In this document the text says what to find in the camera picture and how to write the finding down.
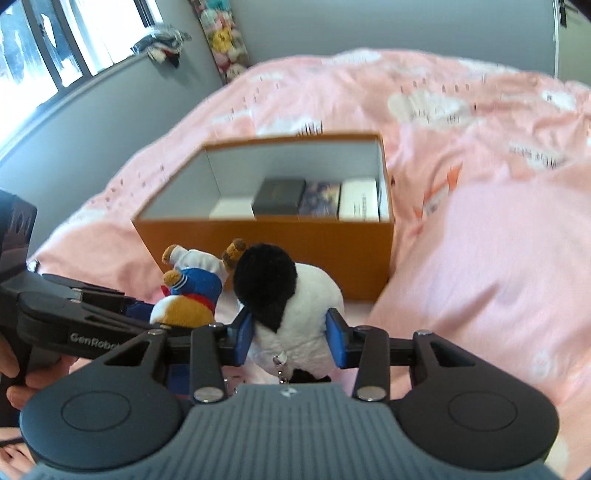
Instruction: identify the black and white plush toy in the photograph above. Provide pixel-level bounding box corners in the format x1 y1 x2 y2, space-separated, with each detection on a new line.
231 242 346 384

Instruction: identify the bear plush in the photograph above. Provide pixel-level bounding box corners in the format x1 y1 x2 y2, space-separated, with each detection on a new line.
150 237 245 328

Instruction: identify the window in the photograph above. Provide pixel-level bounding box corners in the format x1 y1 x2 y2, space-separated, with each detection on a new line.
0 0 169 153

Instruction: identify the black and gold box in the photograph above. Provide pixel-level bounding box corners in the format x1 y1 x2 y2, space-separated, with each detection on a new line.
253 179 307 217

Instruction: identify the orange cardboard box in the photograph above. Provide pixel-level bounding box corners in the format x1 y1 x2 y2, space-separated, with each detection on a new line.
131 133 395 303

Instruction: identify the person's left hand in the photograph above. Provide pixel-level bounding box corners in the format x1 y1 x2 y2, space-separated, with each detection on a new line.
0 340 44 411

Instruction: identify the cream door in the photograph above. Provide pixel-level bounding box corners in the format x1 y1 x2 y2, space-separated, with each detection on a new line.
551 0 591 86

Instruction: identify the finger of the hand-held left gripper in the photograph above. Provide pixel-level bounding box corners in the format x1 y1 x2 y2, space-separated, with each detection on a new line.
78 299 172 333
44 274 125 301

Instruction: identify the pink cloud print blanket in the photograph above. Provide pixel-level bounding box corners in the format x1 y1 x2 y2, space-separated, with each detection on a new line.
0 48 591 480

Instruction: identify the clear tube of plush toys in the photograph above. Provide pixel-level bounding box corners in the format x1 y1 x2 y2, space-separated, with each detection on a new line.
191 0 252 84

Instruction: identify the white rectangular case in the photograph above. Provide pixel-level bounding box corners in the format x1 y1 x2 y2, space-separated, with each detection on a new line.
338 179 380 220

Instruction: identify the pile of clothes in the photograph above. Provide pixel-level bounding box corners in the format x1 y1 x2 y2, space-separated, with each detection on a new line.
131 28 192 69

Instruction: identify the card box with figure picture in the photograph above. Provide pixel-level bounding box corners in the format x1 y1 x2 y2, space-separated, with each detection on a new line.
299 181 342 219

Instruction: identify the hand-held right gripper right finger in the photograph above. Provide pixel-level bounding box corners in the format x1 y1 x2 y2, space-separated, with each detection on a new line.
327 308 481 401

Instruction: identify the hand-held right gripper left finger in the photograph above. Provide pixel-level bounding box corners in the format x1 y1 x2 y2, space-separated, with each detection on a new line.
88 308 254 403

